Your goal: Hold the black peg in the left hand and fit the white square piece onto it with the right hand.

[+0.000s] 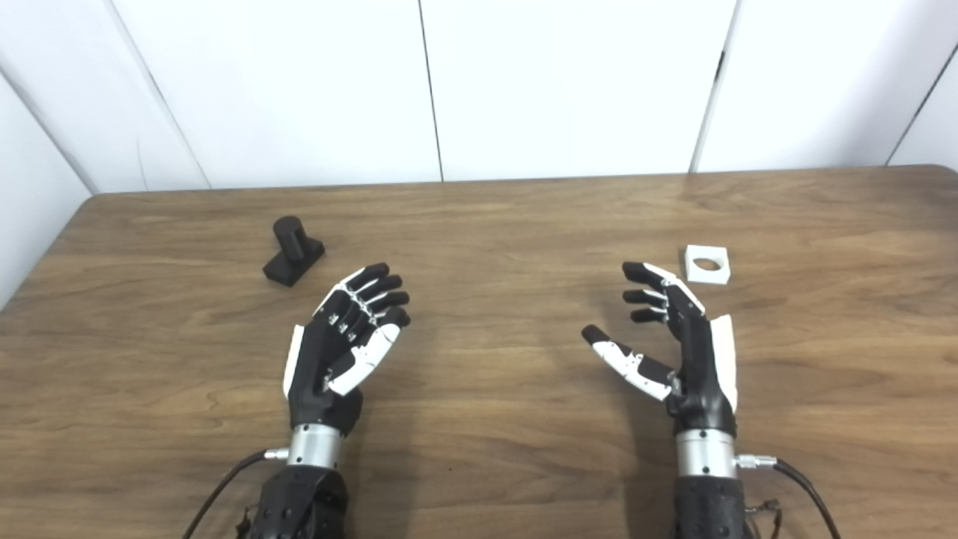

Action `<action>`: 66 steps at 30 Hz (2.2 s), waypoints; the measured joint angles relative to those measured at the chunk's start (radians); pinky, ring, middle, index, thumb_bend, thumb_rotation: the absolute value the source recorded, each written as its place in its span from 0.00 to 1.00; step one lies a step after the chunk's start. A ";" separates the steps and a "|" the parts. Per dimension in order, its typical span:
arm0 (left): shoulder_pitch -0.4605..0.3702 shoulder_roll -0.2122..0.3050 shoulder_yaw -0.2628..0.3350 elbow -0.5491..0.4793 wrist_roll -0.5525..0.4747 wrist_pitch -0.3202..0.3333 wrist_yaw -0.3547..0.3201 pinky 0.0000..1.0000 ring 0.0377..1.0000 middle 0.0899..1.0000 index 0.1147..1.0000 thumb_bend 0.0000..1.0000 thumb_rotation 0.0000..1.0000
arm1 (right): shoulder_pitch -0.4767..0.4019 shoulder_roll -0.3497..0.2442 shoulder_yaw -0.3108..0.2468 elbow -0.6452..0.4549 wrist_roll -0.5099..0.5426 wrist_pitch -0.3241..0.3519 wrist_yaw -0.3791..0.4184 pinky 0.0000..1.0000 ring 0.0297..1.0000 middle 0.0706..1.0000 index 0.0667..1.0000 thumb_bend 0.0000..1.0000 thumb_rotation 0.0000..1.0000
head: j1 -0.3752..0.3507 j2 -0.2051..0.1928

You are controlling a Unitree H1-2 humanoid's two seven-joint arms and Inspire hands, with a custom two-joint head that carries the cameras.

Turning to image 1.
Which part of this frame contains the white square piece with hole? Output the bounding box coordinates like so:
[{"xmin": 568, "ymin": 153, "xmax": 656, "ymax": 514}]
[{"xmin": 684, "ymin": 245, "xmax": 731, "ymax": 286}]

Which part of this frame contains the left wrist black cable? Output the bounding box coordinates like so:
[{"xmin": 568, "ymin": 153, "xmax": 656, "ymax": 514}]
[{"xmin": 182, "ymin": 447, "xmax": 290, "ymax": 539}]

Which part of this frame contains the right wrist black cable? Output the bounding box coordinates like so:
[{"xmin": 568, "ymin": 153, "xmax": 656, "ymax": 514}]
[{"xmin": 735, "ymin": 454, "xmax": 840, "ymax": 539}]

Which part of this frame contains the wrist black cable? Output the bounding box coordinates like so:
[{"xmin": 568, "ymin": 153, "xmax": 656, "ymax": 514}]
[
  {"xmin": 735, "ymin": 454, "xmax": 840, "ymax": 539},
  {"xmin": 182, "ymin": 447, "xmax": 290, "ymax": 539}
]

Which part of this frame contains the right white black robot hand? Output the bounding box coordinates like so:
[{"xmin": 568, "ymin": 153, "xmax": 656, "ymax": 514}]
[{"xmin": 582, "ymin": 261, "xmax": 739, "ymax": 439}]

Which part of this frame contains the black peg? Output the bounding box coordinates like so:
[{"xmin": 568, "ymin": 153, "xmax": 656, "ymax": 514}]
[{"xmin": 263, "ymin": 216, "xmax": 326, "ymax": 287}]

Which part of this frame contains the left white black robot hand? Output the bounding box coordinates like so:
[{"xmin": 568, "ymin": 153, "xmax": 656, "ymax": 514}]
[{"xmin": 282, "ymin": 262, "xmax": 412, "ymax": 438}]

